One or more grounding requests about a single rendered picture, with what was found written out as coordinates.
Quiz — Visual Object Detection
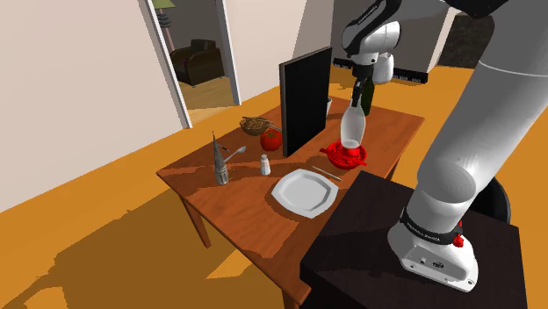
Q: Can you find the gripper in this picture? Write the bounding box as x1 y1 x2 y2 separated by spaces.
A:
351 62 375 109

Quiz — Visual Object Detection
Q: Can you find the clear glass bottle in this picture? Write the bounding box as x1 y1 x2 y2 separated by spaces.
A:
339 100 367 151

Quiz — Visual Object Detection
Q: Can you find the black upright board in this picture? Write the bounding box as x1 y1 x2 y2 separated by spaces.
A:
278 46 334 159

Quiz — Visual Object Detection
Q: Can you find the silver knife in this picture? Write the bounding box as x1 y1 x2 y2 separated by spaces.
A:
311 164 344 182

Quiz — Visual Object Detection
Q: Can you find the red tomato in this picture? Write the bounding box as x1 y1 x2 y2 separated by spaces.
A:
259 128 283 153

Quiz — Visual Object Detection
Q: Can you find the woven brown basket bowl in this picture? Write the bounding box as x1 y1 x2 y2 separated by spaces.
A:
239 115 282 138

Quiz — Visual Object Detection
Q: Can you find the white plate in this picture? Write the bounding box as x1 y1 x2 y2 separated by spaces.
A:
270 168 340 219

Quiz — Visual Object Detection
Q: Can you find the silver spoon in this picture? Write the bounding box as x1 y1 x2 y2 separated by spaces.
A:
221 145 248 164

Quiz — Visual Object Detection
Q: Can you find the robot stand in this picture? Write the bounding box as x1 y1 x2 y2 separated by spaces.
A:
299 170 529 309

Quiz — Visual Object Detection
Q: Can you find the dark brown armchair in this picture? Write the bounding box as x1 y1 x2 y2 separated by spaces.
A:
169 39 227 88

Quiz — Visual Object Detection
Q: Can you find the brown wooden table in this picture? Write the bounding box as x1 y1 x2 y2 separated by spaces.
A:
155 95 426 309

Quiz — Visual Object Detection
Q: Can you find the black round object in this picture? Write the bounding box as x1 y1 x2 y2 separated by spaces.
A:
470 175 512 225

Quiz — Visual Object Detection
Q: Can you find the floor lamp with green shade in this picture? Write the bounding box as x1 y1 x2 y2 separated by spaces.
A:
151 0 177 53

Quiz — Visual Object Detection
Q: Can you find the red bowl with handles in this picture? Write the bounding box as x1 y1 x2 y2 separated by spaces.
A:
318 139 370 171

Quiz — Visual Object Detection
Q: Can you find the white door frame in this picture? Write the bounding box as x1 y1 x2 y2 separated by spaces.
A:
137 0 242 130

